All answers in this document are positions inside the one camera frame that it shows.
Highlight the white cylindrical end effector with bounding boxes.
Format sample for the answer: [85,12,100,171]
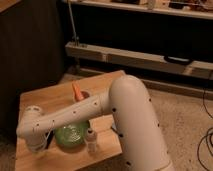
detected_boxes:
[27,136,47,153]

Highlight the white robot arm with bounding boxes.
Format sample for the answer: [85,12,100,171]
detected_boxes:
[16,75,175,171]

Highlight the green glass bowl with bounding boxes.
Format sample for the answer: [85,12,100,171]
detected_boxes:
[54,121,90,148]

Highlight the small white bottle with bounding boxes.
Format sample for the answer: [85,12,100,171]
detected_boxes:
[85,128,97,153]

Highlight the orange carrot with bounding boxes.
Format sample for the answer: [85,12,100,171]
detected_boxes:
[72,83,84,101]

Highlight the metal pole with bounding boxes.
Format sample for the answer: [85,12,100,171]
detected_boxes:
[67,0,79,46]

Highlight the wooden beam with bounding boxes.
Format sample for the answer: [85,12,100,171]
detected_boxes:
[65,42,213,79]

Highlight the upper wooden shelf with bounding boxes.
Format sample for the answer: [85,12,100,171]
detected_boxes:
[62,0,213,20]

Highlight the black cables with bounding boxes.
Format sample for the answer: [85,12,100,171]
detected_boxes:
[196,71,213,171]

